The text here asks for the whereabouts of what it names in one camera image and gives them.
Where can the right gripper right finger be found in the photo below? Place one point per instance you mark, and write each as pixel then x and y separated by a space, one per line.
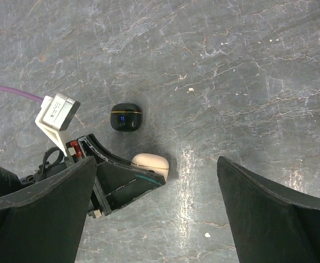
pixel 269 221

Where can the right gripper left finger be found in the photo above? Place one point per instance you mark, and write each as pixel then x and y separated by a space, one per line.
pixel 44 222

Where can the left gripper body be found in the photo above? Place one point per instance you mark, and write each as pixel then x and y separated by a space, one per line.
pixel 78 150

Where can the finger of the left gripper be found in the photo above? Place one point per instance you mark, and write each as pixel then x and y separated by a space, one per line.
pixel 121 182

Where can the white earbud charging case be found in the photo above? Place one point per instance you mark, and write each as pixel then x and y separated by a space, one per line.
pixel 150 162

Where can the black earbud charging case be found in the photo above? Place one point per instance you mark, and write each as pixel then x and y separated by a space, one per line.
pixel 126 117

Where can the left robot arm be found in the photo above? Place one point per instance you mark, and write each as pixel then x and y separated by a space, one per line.
pixel 54 162

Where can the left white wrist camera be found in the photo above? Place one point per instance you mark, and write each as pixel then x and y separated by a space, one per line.
pixel 55 117

